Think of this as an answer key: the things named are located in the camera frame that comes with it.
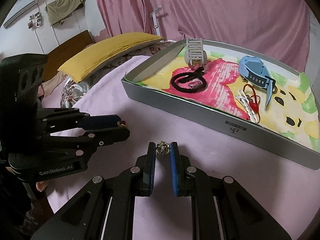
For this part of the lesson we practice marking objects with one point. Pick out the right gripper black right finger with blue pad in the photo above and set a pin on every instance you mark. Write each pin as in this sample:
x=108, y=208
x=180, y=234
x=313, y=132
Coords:
x=189, y=181

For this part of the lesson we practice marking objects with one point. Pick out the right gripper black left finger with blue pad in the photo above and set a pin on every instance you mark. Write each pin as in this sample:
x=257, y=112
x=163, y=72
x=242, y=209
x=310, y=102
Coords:
x=137, y=181

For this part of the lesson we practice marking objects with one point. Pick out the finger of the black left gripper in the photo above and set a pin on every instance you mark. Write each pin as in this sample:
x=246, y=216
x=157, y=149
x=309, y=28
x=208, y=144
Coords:
x=54, y=120
x=78, y=142

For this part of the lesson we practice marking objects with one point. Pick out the red gem earring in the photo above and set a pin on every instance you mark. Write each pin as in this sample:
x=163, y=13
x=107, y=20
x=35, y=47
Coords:
x=122, y=123

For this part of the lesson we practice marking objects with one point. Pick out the brown wooden headboard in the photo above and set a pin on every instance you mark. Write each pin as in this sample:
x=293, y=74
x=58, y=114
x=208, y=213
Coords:
x=64, y=52

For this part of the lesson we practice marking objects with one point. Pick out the yellow pillow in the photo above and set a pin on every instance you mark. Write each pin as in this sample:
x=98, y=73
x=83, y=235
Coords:
x=98, y=55

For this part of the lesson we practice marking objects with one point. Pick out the white flat hair clip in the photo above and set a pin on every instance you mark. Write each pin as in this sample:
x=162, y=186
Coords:
x=244, y=101

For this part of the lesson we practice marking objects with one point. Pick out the grey shallow box tray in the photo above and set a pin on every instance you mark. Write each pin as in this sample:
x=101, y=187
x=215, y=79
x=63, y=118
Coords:
x=222, y=122

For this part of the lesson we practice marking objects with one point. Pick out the olive hanging cloth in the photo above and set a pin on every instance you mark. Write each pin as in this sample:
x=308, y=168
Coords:
x=59, y=10

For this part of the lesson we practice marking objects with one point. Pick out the white claw hair clip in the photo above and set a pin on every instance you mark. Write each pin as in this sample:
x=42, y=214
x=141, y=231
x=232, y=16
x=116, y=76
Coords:
x=195, y=54

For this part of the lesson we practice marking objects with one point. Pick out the blue claw hair clip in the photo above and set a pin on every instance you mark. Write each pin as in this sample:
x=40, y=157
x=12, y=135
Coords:
x=253, y=69

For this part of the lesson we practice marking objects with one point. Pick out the pink curtain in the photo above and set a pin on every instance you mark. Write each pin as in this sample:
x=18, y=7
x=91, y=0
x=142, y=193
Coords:
x=276, y=28

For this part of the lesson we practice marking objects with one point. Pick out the wall photos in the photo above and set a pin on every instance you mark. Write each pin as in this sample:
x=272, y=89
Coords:
x=35, y=21

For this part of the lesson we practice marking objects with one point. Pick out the white window handle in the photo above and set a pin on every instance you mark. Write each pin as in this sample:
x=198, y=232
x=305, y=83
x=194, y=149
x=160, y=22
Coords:
x=154, y=18

